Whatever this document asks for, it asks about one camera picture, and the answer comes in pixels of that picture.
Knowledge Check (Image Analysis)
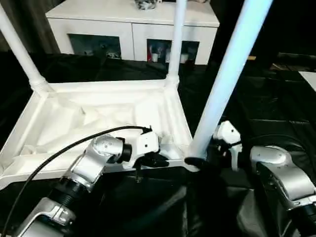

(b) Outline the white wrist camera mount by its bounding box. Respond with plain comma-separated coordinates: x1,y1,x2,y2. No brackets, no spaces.
124,132,160,170
213,120,242,172

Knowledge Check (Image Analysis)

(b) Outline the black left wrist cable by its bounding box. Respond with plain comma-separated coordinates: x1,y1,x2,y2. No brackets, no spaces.
0,125,153,237

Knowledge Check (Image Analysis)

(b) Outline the grey curtain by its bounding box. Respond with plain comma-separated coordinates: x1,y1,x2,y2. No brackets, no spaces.
0,0,61,54

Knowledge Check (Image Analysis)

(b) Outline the white flat board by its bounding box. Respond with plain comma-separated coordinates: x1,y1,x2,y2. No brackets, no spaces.
298,71,316,91

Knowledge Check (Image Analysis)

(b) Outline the dark patterned ornament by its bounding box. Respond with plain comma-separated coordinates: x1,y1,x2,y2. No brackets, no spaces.
134,0,158,10

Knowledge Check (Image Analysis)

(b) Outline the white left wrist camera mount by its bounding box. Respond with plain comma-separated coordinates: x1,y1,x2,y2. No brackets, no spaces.
124,132,160,170

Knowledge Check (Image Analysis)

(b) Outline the white plastic table leg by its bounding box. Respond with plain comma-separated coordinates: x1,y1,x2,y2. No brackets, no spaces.
0,3,54,93
184,0,274,172
165,0,189,86

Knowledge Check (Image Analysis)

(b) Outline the white plastic table top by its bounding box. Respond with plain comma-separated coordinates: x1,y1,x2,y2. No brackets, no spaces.
0,79,199,191

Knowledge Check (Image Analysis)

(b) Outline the white cabinet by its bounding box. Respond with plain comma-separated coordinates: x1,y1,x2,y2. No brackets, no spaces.
46,0,220,66

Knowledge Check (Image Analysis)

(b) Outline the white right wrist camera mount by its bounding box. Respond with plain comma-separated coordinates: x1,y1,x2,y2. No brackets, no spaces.
213,120,242,172

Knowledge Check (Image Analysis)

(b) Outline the black mat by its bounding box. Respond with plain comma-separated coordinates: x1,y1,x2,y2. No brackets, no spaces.
0,50,316,237

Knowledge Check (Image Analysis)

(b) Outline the black side table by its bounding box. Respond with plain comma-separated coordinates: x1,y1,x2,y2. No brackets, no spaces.
271,51,316,71

